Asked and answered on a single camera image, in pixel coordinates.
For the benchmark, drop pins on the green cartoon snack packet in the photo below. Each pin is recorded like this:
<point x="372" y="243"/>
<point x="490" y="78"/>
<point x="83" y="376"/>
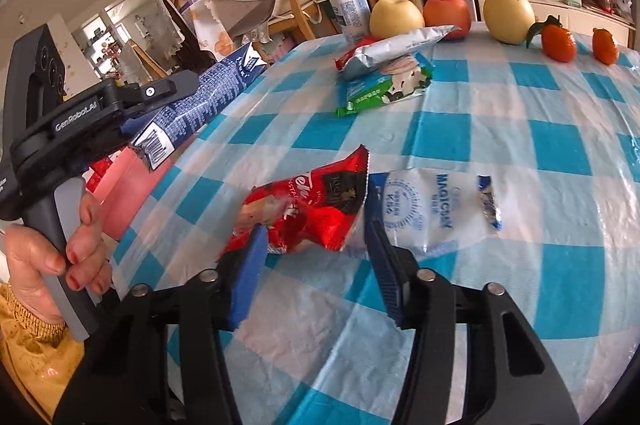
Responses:
<point x="400" y="79"/>

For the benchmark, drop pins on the red snack wrapper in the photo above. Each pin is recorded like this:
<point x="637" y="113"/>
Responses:
<point x="317" y="207"/>

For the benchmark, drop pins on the left hand red nails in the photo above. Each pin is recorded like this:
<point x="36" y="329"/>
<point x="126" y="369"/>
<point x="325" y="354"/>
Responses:
<point x="84" y="265"/>

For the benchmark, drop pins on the silver white snack bag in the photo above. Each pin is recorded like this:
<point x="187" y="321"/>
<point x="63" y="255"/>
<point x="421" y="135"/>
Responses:
<point x="369" y="58"/>

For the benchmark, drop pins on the blue cookie wrapper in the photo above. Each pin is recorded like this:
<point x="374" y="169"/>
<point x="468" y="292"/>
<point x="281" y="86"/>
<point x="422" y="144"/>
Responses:
<point x="171" y="125"/>

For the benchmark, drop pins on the small tangerine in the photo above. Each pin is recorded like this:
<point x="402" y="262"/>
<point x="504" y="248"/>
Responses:
<point x="604" y="46"/>

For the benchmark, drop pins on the red apple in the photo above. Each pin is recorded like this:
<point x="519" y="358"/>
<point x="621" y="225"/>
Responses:
<point x="448" y="12"/>

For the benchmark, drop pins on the yellow pear right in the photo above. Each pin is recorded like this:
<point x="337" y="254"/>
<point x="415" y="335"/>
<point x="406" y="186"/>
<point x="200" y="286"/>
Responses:
<point x="508" y="21"/>

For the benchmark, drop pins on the white milk bottle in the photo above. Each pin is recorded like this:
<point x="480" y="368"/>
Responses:
<point x="353" y="16"/>

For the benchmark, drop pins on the small red wrapper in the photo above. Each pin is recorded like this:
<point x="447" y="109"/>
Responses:
<point x="341" y="62"/>

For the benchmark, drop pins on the blue checked tablecloth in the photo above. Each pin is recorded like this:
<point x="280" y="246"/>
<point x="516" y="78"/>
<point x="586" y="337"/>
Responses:
<point x="511" y="168"/>

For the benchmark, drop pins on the yellow pear left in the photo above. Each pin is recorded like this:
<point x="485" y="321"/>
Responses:
<point x="394" y="17"/>

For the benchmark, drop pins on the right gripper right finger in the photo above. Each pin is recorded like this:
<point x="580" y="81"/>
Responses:
<point x="421" y="300"/>

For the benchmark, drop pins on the tangerine with leaf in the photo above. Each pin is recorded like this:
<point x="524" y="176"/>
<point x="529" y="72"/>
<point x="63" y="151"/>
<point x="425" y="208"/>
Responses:
<point x="557" y="42"/>

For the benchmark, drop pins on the pink plastic trash bucket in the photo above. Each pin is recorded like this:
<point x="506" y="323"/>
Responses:
<point x="122" y="183"/>

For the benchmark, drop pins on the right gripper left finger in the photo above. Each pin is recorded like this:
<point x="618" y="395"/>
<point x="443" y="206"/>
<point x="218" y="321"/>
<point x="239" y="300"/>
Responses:
<point x="217" y="299"/>

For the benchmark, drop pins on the white Magicday wrapper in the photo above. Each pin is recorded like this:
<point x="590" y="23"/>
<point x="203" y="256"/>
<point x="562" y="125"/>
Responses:
<point x="428" y="211"/>

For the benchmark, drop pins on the yellow sleeve forearm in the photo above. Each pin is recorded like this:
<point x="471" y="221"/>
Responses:
<point x="39" y="357"/>

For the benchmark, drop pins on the yellow pear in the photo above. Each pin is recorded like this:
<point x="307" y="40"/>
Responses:
<point x="508" y="21"/>
<point x="394" y="17"/>

